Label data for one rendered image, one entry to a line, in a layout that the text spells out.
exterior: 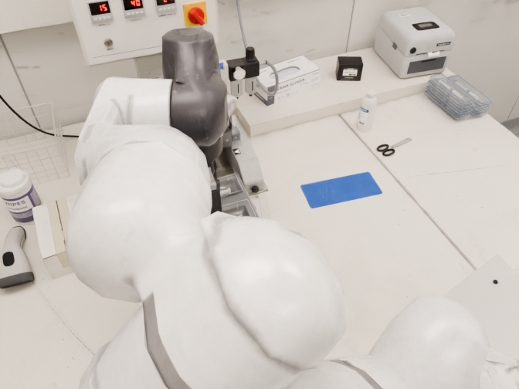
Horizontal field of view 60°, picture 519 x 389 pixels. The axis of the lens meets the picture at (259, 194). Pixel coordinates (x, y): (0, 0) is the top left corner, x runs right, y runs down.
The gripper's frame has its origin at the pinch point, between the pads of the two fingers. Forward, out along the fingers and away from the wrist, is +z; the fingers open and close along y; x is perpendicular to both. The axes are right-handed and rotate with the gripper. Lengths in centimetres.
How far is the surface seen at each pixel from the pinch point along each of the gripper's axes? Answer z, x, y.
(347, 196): 28, 45, -16
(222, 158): 9.7, 10.4, -25.3
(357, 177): 28, 52, -22
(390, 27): 8, 90, -72
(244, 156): 2.8, 13.5, -16.7
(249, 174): 5.1, 13.2, -12.6
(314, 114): 25, 51, -53
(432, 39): 8, 98, -58
